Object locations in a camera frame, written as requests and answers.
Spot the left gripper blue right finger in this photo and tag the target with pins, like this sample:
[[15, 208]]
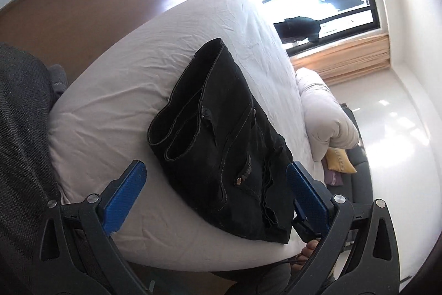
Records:
[[312, 202]]

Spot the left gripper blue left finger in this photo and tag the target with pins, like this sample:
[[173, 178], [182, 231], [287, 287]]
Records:
[[118, 198]]

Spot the black denim pants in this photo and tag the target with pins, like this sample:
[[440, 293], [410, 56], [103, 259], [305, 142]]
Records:
[[219, 151]]

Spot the right hand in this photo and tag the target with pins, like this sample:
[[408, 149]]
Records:
[[300, 259]]

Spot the purple cushion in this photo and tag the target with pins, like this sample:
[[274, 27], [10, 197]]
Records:
[[332, 178]]

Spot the yellow cushion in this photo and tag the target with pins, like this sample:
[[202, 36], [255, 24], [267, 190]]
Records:
[[338, 160]]

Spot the white pillow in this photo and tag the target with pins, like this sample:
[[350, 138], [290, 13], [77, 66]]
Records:
[[327, 125]]

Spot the white bed mattress sheet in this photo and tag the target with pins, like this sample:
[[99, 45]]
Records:
[[99, 126]]

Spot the black cloth on window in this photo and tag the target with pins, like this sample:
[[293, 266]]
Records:
[[298, 28]]

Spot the brown wooden headboard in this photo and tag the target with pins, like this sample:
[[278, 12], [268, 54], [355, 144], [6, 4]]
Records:
[[73, 33]]

